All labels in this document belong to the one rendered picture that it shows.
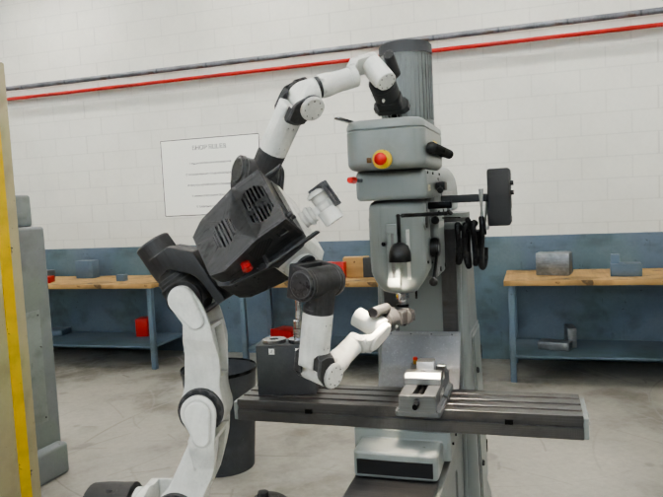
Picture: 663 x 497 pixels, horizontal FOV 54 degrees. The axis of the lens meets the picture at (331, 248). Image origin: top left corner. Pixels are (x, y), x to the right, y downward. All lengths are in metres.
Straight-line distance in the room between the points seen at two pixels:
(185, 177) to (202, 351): 5.46
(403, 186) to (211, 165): 5.23
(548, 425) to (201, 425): 1.09
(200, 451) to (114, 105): 6.19
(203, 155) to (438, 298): 4.98
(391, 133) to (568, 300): 4.64
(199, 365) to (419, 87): 1.26
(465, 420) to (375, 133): 0.99
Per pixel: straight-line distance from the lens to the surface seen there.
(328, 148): 6.76
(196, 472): 2.18
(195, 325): 2.01
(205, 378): 2.07
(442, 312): 2.68
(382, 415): 2.33
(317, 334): 1.87
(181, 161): 7.44
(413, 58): 2.49
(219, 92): 7.28
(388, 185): 2.17
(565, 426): 2.27
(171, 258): 2.02
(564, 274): 5.94
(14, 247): 3.16
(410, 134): 2.07
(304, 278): 1.80
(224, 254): 1.87
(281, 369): 2.46
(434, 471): 2.21
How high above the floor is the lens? 1.65
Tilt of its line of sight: 4 degrees down
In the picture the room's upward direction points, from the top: 3 degrees counter-clockwise
